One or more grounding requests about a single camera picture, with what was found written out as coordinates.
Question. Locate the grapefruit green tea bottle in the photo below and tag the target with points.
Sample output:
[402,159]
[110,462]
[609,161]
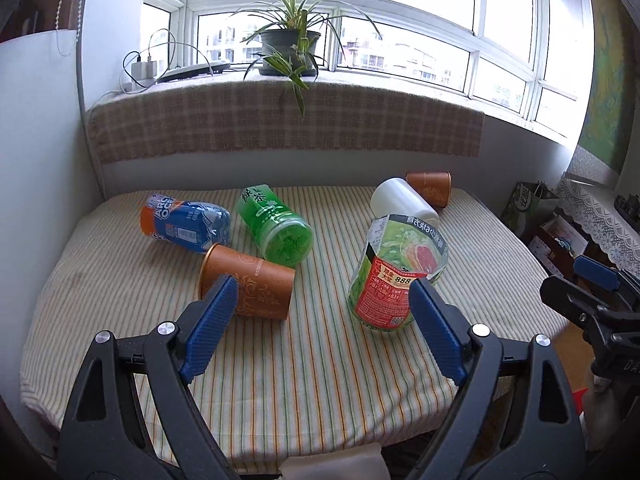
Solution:
[399,250]

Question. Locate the potted spider plant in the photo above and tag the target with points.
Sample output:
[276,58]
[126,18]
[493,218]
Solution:
[289,37]

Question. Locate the brown paper piece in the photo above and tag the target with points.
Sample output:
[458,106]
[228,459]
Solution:
[363,462]

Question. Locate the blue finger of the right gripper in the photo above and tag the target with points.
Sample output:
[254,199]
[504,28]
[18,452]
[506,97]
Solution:
[620,283]

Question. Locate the near orange paper cup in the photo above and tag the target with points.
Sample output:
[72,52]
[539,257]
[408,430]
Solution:
[265,288]

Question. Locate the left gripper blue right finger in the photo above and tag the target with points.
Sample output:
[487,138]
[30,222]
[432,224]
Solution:
[541,437]

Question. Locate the white power strip chargers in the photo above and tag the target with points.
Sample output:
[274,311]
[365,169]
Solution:
[142,70]

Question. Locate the orange paper cup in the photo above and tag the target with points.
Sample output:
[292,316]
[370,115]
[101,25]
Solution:
[434,187]
[265,288]

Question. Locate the open cardboard box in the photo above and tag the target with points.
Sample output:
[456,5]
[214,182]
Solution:
[556,244]

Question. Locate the white plastic cup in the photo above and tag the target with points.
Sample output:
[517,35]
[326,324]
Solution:
[395,196]

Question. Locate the dark paper shopping bag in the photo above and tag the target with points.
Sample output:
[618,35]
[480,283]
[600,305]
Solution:
[529,206]

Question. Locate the far orange paper cup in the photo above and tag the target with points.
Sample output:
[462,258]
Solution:
[434,187]

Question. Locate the white lace cloth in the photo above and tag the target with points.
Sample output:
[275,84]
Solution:
[592,208]

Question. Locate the black flat device windowsill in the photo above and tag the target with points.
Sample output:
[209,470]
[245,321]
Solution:
[187,72]

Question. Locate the blue orange plastic bottle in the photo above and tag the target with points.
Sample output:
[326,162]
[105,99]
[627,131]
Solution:
[196,226]

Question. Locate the green landscape painting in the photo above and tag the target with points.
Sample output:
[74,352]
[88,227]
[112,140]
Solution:
[606,133]

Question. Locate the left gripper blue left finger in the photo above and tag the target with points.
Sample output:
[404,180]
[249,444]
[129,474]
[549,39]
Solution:
[104,434]

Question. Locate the green tea plastic bottle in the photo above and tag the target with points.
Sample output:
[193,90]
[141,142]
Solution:
[281,235]

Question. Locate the plaid windowsill blanket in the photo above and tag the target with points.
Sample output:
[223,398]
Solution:
[264,115]

